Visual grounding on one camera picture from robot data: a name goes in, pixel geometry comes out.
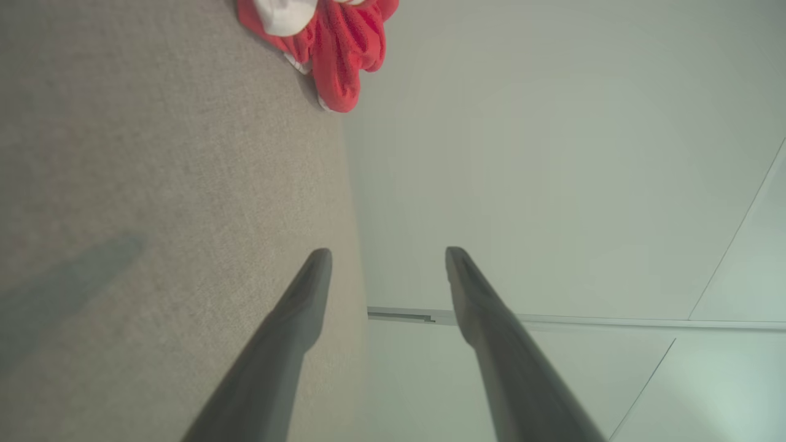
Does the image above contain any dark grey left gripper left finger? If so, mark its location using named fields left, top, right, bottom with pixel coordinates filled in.
left=181, top=248, right=333, bottom=442

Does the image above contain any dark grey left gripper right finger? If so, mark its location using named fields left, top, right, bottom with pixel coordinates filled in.
left=445, top=246, right=609, bottom=442

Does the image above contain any red t-shirt with white sleeves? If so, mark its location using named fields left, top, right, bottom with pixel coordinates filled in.
left=237, top=0, right=400, bottom=114

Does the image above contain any wide grey partition panel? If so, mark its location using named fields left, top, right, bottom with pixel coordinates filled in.
left=341, top=0, right=786, bottom=323

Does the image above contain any grey partition post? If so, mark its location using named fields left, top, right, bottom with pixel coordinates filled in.
left=367, top=306, right=786, bottom=333

